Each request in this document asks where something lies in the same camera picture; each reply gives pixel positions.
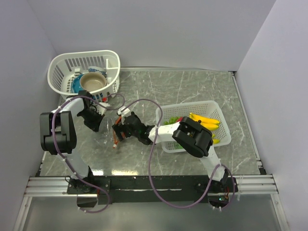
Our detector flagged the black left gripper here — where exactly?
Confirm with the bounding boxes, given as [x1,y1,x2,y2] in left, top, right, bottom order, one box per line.
[78,108,105,133]

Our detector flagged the clear zip top bag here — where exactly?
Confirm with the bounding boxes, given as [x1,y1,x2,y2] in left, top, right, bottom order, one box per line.
[99,114,122,149]

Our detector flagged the green fake grapes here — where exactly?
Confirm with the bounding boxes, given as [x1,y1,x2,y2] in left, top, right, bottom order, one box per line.
[164,116,180,125]

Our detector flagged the yellow fake banana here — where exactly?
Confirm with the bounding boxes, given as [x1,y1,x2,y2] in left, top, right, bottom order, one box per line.
[189,113,220,131]

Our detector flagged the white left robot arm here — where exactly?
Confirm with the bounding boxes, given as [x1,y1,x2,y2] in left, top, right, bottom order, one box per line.
[39,90,104,193]

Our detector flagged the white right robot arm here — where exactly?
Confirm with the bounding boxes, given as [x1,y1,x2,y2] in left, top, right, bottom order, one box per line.
[112,113,229,192]

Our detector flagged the blue plate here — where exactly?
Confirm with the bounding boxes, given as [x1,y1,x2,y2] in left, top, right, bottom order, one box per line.
[71,74,84,93]

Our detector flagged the beige bowl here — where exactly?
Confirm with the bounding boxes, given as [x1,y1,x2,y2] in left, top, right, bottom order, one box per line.
[80,72,107,92]

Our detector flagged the blue patterned white dish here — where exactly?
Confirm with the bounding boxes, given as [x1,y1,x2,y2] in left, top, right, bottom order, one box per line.
[88,66,106,76]

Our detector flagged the white slotted dish basket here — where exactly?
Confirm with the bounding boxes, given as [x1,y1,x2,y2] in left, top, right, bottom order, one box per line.
[47,50,121,101]

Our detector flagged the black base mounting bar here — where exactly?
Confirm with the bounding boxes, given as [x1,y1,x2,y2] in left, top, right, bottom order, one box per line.
[67,175,238,208]

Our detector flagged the white perforated tray basket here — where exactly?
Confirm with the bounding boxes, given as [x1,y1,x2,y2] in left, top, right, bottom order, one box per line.
[155,101,231,147]

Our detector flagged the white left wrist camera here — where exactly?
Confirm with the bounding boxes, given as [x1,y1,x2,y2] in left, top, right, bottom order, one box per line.
[96,97,111,115]

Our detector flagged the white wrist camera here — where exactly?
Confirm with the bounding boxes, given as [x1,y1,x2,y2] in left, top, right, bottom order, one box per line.
[96,97,111,115]
[117,106,130,117]

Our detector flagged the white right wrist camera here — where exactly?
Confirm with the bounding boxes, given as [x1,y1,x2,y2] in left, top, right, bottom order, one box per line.
[117,106,130,117]

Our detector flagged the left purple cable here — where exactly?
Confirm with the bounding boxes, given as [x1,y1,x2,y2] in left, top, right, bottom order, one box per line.
[51,92,126,214]

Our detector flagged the purple cable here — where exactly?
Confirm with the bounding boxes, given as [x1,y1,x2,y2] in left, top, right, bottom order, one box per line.
[51,92,126,214]
[122,98,236,209]

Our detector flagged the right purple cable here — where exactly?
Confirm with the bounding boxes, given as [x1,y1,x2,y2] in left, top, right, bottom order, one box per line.
[122,98,236,209]

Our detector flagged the aluminium frame rail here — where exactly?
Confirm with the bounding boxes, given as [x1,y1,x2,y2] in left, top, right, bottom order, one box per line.
[24,175,279,197]

